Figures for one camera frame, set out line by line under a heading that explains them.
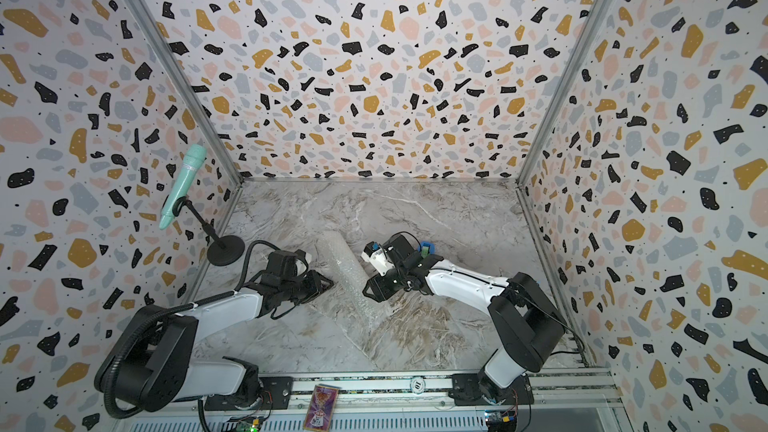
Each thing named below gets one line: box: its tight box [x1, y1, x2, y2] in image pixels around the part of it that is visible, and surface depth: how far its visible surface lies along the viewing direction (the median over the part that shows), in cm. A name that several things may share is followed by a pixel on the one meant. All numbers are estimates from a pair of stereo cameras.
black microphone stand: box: [172, 196, 245, 266], surface depth 100 cm
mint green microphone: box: [159, 143, 207, 229], surface depth 78 cm
